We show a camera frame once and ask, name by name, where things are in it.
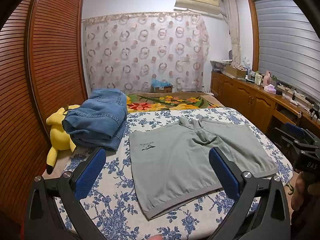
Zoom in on grey-green shorts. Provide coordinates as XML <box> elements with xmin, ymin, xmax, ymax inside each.
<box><xmin>129</xmin><ymin>116</ymin><xmax>278</xmax><ymax>219</ymax></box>

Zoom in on person's right hand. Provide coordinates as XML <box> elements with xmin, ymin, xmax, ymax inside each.
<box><xmin>291</xmin><ymin>170</ymin><xmax>320</xmax><ymax>211</ymax></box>

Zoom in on wooden sideboard cabinet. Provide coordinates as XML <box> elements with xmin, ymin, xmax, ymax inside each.
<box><xmin>211</xmin><ymin>71</ymin><xmax>319</xmax><ymax>138</ymax></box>

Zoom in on pink item on sideboard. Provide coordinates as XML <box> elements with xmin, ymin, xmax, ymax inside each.
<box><xmin>264</xmin><ymin>84</ymin><xmax>277</xmax><ymax>94</ymax></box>

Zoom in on blue floral bed sheet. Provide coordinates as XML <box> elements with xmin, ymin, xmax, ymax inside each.
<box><xmin>79</xmin><ymin>108</ymin><xmax>293</xmax><ymax>239</ymax></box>

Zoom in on yellow plush toy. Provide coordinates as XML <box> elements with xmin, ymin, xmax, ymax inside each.
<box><xmin>46</xmin><ymin>105</ymin><xmax>80</xmax><ymax>174</ymax></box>

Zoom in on cardboard box on sideboard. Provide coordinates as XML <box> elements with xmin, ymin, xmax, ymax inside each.
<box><xmin>225</xmin><ymin>65</ymin><xmax>247</xmax><ymax>78</ymax></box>

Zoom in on grey window blind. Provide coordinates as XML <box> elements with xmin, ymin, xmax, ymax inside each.
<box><xmin>252</xmin><ymin>0</ymin><xmax>319</xmax><ymax>100</ymax></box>

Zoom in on folded blue jeans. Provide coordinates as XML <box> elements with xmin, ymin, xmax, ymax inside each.
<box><xmin>62</xmin><ymin>88</ymin><xmax>127</xmax><ymax>152</ymax></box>

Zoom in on colourful flower blanket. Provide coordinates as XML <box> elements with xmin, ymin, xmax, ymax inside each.
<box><xmin>126</xmin><ymin>92</ymin><xmax>224</xmax><ymax>113</ymax></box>

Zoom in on cardboard box with blue bag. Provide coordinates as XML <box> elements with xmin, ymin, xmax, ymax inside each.
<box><xmin>151</xmin><ymin>79</ymin><xmax>172</xmax><ymax>93</ymax></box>

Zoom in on beige side curtain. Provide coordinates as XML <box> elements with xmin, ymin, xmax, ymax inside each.
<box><xmin>223</xmin><ymin>0</ymin><xmax>241</xmax><ymax>67</ymax></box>

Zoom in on brown louvered wardrobe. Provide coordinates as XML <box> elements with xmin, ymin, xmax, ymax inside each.
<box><xmin>1</xmin><ymin>0</ymin><xmax>87</xmax><ymax>232</ymax></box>

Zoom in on beige air conditioner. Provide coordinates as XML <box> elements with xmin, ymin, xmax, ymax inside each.
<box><xmin>175</xmin><ymin>0</ymin><xmax>221</xmax><ymax>15</ymax></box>

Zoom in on circle patterned curtain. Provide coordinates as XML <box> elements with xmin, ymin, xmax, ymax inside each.
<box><xmin>83</xmin><ymin>12</ymin><xmax>209</xmax><ymax>93</ymax></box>

